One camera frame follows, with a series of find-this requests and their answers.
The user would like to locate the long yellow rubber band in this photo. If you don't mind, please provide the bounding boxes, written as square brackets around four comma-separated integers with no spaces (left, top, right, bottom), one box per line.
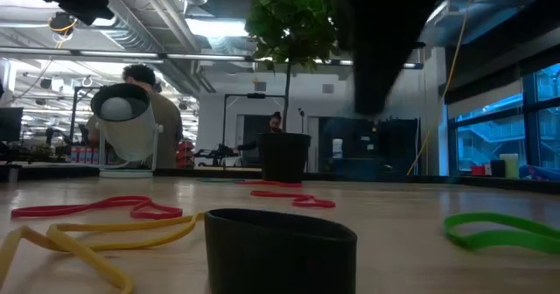
[0,212,206,294]

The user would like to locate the long ceiling light bar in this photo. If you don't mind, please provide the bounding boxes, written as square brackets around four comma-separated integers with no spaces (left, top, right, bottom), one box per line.
[0,45,424,71]

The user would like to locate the blue tinted window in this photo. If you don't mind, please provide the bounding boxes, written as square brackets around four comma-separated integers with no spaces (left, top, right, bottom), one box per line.
[448,61,560,176]

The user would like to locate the black camera stand frame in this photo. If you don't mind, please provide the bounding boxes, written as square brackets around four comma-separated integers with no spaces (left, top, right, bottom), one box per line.
[221,92,286,155]

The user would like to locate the black cabinet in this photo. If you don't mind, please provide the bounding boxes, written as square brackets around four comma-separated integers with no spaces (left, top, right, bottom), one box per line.
[318,116,421,175]

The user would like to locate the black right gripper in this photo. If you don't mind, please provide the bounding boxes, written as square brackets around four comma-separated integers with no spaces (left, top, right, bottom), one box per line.
[336,0,452,116]

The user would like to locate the yellow hanging cable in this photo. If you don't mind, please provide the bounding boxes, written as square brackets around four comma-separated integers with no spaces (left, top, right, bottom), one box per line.
[406,0,476,176]

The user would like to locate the white spotlight lamp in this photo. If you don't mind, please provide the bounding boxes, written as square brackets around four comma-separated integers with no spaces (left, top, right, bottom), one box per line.
[89,82,165,179]

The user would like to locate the person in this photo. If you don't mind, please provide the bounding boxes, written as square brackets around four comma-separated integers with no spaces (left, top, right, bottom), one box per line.
[231,111,285,153]
[85,64,184,169]

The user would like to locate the red plastic crates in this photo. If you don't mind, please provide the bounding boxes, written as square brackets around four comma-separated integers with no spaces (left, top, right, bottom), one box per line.
[176,140,196,169]

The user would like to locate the pink box row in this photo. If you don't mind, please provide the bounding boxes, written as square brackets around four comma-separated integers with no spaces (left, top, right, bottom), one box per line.
[69,145,116,165]

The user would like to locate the pale green cup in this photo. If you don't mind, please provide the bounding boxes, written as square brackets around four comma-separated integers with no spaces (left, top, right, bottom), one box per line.
[500,153,520,179]

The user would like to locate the red rubber band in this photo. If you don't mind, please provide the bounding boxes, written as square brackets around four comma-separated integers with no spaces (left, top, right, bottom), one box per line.
[250,190,337,210]
[10,195,184,221]
[235,179,303,188]

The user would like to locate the ceiling cord reel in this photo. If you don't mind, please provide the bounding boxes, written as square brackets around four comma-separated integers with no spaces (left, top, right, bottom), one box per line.
[46,11,79,37]

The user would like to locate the potted green plant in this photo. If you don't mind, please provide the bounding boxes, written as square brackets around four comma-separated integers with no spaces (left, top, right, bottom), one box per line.
[243,0,347,185]

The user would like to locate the black oval container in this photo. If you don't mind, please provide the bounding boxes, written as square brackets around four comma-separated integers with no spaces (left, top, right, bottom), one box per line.
[204,208,359,294]

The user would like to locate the green rubber band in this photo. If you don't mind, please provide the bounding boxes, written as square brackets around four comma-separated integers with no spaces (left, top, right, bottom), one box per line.
[444,212,560,256]

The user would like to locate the teal rubber band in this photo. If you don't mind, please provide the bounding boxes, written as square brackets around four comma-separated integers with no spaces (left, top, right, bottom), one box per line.
[195,178,246,185]

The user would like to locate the black computer monitor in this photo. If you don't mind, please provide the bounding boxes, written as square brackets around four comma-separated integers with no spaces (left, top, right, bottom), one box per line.
[0,107,24,143]

